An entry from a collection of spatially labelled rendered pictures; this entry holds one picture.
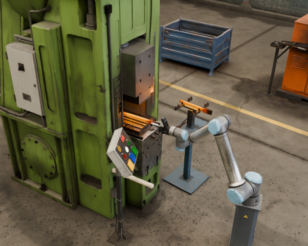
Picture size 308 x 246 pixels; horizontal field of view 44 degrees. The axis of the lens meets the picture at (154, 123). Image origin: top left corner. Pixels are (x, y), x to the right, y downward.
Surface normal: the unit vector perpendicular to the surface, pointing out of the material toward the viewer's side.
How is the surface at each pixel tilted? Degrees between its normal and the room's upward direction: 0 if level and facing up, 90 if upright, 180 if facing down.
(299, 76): 90
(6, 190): 0
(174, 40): 89
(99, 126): 89
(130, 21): 90
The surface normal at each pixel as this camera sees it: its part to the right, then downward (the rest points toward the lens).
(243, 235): -0.32, 0.49
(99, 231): 0.01, -0.85
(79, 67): -0.52, 0.43
